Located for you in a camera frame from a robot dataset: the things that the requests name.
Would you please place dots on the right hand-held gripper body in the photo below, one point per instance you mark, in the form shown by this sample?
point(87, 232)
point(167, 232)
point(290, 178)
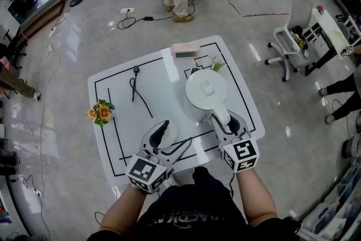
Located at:
point(242, 153)

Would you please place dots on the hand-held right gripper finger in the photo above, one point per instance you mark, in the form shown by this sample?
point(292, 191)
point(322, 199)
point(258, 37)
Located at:
point(220, 131)
point(239, 125)

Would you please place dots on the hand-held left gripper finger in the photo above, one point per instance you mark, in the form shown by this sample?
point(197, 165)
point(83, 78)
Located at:
point(176, 156)
point(153, 136)

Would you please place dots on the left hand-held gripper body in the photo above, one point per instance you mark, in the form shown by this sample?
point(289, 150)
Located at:
point(146, 175)

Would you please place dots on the white round kettle base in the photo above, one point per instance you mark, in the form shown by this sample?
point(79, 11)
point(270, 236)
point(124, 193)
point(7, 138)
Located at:
point(172, 132)

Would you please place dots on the white electric kettle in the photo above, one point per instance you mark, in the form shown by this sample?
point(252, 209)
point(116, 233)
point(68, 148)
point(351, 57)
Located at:
point(206, 90)

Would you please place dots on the person's right forearm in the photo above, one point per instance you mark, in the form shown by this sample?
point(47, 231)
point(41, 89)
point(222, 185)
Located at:
point(255, 200)

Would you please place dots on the person's left forearm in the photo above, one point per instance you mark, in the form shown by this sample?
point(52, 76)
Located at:
point(121, 211)

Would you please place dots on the person's white shoe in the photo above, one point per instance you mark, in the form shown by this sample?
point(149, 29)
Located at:
point(170, 182)

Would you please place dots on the person's dark shorts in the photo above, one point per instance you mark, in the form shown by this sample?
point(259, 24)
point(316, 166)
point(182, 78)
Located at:
point(207, 180)

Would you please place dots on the orange flower bouquet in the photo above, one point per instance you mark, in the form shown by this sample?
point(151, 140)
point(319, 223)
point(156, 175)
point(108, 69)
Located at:
point(103, 112)

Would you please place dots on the person's black shirt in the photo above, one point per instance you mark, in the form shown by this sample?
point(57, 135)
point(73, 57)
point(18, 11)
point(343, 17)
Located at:
point(194, 217)

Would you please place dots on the pale pink flower sprig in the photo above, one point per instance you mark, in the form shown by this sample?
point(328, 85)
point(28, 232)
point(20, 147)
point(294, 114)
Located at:
point(216, 66)

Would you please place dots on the pink digital clock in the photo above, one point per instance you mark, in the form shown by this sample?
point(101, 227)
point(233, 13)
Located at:
point(186, 50)

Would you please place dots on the small yellow flower bunch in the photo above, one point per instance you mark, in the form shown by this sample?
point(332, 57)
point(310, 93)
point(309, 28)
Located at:
point(300, 41)

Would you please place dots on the cluttered storage shelf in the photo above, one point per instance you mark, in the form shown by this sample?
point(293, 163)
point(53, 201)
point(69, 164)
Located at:
point(332, 211)

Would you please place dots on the white power strip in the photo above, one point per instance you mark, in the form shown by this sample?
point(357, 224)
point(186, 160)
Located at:
point(127, 10)
point(38, 192)

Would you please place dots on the white office chair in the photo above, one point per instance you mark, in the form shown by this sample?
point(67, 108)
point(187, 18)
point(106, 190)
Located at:
point(300, 14)

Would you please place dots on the small pink flower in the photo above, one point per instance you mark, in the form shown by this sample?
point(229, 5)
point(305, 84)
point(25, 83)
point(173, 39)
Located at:
point(320, 9)

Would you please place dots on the wooden step platform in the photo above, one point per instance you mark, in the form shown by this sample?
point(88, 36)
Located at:
point(42, 18)

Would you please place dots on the black office chair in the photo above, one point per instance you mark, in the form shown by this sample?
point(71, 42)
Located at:
point(15, 48)

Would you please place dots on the white desk with black frame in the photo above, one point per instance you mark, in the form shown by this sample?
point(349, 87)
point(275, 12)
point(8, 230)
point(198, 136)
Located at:
point(327, 28)

